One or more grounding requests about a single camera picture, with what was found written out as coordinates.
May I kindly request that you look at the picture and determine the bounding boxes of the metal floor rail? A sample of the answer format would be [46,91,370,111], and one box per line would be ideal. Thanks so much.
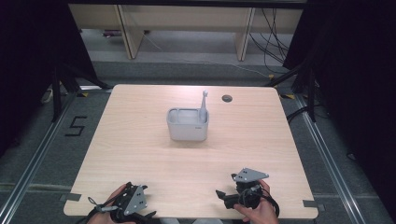
[0,92,78,224]
[293,92,366,224]

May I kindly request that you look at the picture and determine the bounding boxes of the thin white floor cable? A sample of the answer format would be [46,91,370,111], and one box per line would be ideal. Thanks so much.
[142,32,273,78]

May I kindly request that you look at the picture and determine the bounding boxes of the person's right hand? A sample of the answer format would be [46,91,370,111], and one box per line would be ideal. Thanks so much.
[233,179,280,224]

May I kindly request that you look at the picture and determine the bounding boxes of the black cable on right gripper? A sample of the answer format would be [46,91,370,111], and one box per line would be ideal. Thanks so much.
[261,189,280,217]

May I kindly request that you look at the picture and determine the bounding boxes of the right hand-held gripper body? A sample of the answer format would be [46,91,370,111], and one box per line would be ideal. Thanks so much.
[233,167,269,209]

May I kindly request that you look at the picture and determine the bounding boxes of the bundle of black cables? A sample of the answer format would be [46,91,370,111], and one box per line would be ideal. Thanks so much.
[247,7,291,75]

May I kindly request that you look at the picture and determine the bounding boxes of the grey tape patch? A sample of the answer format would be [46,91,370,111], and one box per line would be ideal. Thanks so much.
[302,200,327,213]
[59,192,82,203]

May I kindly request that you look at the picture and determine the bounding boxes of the black metal stand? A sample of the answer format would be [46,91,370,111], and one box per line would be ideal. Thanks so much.
[263,60,319,123]
[50,63,114,123]

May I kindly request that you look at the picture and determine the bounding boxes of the black curtain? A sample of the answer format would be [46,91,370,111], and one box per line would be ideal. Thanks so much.
[0,0,98,158]
[282,0,396,216]

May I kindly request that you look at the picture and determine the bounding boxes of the person's left hand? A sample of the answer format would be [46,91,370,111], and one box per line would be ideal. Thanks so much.
[88,183,134,224]

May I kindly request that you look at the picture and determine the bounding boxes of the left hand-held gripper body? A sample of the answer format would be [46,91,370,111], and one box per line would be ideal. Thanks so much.
[110,181,148,223]

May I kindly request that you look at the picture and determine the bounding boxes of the grey cord on left gripper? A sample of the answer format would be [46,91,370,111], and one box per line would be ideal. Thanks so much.
[87,196,120,215]

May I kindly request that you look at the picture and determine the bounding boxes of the black floor cable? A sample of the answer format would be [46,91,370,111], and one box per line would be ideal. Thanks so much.
[286,105,314,124]

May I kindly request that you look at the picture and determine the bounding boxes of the white electric toothbrush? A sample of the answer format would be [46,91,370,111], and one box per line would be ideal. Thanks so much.
[199,90,209,124]

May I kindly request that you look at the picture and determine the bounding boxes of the white plastic holder box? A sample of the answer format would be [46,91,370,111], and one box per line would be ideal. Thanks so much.
[166,107,210,142]

